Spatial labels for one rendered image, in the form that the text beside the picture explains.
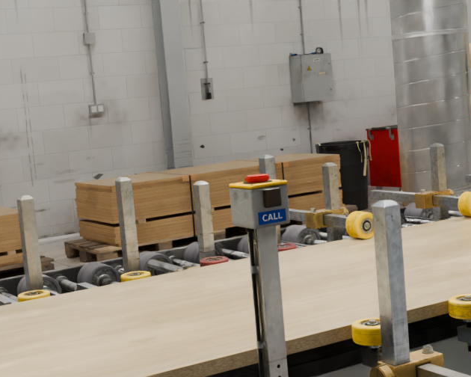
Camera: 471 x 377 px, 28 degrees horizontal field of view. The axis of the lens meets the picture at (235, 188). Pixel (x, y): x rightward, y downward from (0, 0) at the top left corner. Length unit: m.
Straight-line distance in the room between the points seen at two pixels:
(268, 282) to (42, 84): 7.51
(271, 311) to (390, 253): 0.26
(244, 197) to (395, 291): 0.35
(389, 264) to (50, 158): 7.43
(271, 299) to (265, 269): 0.05
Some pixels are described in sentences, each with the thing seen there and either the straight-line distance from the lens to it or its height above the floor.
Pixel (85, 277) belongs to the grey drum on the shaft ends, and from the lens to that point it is 3.00.
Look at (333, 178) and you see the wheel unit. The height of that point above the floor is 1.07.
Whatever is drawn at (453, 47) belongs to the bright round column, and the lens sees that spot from 5.97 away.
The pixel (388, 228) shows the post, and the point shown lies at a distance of 1.66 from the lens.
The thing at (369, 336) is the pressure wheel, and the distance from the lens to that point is 1.80.
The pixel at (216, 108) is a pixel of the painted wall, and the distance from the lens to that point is 9.74.
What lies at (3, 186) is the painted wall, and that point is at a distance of 8.82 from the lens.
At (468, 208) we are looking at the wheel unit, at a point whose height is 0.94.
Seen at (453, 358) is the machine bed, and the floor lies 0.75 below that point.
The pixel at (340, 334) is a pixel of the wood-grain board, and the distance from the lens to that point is 1.84.
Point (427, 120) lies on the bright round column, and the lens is 5.94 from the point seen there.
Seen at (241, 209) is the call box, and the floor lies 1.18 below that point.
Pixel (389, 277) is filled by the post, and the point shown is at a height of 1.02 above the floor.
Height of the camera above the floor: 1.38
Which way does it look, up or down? 6 degrees down
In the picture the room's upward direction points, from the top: 5 degrees counter-clockwise
